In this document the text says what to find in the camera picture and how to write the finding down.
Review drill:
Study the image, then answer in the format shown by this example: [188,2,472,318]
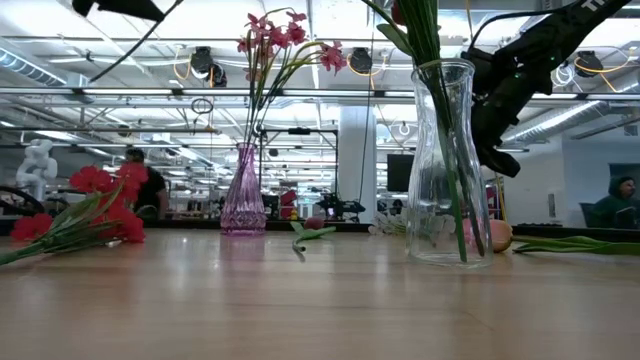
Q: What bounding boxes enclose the black rack frame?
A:
[256,126,340,207]

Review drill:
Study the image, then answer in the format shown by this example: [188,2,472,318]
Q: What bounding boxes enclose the person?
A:
[123,147,170,222]
[589,175,640,230]

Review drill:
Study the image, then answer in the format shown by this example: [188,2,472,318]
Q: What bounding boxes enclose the black wall monitor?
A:
[385,153,416,193]

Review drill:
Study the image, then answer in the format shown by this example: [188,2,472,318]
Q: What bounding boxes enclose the clear glass vase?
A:
[405,58,495,269]

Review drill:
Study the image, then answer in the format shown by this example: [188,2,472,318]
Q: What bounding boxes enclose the pink glass vase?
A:
[219,142,268,237]

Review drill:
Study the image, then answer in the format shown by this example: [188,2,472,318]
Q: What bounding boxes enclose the light pink artificial tulip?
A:
[462,218,640,257]

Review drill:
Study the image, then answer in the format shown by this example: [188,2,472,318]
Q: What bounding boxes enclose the white artificial flower spray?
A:
[367,211,466,239]

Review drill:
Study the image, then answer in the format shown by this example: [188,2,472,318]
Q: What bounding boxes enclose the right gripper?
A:
[462,47,554,179]

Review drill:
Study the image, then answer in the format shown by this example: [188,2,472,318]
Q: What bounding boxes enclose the dark purple artificial tulip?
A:
[360,0,469,264]

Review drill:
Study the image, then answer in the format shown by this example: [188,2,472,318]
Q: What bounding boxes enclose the pink artificial flower spray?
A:
[236,6,349,151]

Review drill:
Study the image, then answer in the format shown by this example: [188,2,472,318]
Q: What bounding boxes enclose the white pillar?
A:
[338,104,378,225]

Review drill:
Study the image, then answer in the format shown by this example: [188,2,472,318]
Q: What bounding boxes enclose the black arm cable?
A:
[88,0,185,85]

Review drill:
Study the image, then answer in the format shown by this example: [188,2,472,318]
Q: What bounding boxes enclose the white robot figure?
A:
[14,138,59,202]

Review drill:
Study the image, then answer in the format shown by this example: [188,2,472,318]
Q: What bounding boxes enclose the magenta artificial tulip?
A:
[291,215,338,262]

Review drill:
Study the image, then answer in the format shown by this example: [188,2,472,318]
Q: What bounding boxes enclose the black ceiling cable reel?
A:
[574,49,604,79]
[189,45,229,89]
[348,47,374,75]

